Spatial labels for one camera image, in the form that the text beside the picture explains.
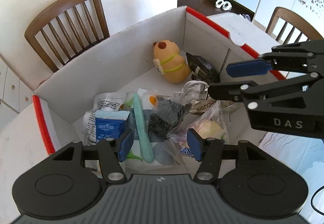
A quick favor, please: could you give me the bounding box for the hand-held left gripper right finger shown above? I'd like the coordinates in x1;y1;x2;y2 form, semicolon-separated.
187;128;273;184

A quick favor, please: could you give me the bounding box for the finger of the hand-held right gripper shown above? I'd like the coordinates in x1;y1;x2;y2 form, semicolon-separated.
226;40;324;78
207;72;324;113

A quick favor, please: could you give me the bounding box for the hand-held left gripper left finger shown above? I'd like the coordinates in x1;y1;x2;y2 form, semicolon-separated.
48;128;134;184

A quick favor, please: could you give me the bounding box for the clear bag of yellow bread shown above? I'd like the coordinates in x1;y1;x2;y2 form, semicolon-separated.
169;106;229;162

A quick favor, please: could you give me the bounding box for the mint green tube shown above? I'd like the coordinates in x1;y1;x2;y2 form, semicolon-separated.
132;93;155;163

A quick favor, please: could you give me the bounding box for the white usb cable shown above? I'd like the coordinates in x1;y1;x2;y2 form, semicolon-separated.
174;80;211;101

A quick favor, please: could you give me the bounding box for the black snack packet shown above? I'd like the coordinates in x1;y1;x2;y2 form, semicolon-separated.
185;52;221;83

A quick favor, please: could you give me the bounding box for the clear bag of black beads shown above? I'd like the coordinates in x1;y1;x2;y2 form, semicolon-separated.
147;96;192;136

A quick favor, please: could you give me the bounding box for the white printed packet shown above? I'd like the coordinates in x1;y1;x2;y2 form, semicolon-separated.
83;92;127;145

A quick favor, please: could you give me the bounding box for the yellow capybara plush toy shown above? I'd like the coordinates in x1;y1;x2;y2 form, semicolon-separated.
152;40;192;84

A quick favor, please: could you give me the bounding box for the white cardboard box red edge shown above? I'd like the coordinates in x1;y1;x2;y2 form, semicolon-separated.
32;6;286;171

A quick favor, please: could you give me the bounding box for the brown wooden slat chair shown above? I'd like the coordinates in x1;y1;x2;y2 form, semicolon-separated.
25;0;111;73
265;7;324;46

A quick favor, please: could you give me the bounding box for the white drawer cabinet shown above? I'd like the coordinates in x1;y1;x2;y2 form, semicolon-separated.
0;55;34;114

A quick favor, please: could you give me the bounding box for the black cable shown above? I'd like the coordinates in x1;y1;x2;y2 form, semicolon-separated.
310;185;324;214

